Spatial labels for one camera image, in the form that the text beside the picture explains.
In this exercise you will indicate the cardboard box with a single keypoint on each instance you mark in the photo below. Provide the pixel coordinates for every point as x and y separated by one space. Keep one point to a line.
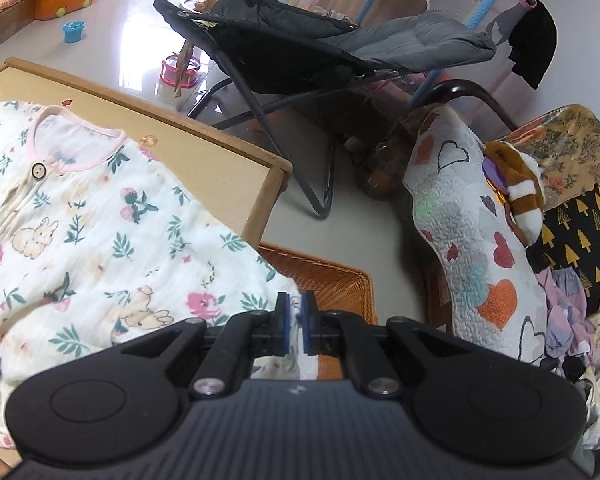
10 22

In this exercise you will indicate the grey folding lounge chair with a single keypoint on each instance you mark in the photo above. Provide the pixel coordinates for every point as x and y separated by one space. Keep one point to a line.
405 40

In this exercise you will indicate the brown glass jar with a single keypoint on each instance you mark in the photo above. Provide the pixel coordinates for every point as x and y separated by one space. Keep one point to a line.
380 170

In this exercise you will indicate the yellow floral sofa cover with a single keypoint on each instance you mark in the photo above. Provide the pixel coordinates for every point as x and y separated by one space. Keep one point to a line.
580 150

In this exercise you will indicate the heart-print quilt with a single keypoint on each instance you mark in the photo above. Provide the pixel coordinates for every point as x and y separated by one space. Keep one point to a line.
480 240

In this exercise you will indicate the black tree-print pillow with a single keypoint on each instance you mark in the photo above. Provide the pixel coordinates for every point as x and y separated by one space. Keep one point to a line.
580 240

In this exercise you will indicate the floral pink-collared baby shirt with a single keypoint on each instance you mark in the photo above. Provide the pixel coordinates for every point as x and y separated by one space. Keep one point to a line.
105 240

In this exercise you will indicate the pink toy drum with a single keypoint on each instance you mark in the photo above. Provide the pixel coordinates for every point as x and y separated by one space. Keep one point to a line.
177 72

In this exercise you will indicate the lilac crumpled clothes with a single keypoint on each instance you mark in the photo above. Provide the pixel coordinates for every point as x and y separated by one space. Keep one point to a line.
565 310

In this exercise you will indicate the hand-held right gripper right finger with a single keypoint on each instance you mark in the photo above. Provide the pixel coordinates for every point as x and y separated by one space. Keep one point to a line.
308 325

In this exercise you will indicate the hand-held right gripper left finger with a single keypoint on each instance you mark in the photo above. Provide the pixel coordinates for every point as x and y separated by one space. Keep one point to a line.
281 325

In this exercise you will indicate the black hanging garment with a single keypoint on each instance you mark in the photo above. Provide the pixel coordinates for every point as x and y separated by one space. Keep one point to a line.
535 45

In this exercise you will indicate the blue toy bucket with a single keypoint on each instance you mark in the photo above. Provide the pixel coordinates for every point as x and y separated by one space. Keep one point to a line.
74 32

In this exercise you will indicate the orange wicker basket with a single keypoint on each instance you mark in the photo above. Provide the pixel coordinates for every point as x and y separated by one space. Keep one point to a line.
330 275

